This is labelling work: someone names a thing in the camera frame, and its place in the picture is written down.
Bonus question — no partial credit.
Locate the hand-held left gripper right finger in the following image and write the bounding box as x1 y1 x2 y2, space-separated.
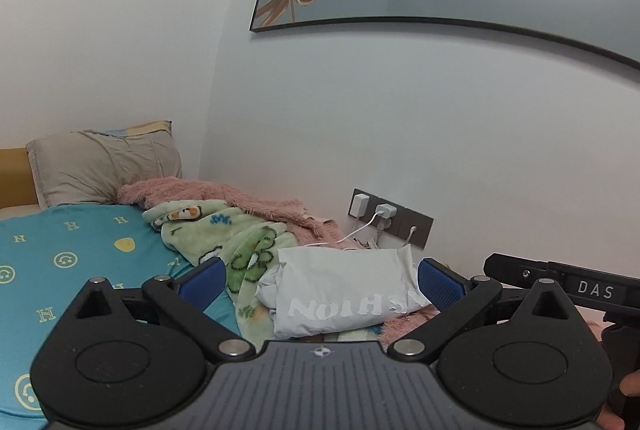
386 258 584 362

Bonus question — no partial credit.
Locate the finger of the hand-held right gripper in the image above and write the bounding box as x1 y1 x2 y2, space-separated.
482 252 551 292

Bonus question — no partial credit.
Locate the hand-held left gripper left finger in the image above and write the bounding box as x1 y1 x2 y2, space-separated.
60 256 257 363

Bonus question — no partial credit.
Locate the white t-shirt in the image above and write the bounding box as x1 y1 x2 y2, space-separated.
255 245 442 340

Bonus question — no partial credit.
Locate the person's right hand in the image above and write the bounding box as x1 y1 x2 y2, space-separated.
597 370 640 430

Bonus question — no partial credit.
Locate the green cartoon blanket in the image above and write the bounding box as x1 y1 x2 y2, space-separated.
142 199 382 344

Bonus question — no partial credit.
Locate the pink fluffy blanket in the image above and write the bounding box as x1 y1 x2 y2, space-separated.
117 176 606 348

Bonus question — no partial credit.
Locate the teal printed bed sheet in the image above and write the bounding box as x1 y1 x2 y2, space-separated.
0 202 246 423

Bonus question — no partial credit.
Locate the grey pillow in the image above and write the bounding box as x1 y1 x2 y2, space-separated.
26 130 183 207

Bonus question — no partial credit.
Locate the yellow blue pillow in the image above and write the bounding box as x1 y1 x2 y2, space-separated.
94 120 174 139

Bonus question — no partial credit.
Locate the yellow headboard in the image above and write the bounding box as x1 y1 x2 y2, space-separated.
0 147 42 211

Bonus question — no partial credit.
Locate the grey wall socket panel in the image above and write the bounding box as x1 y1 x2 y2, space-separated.
348 188 435 245

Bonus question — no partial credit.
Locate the white charging cable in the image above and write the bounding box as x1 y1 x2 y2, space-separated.
299 211 389 252

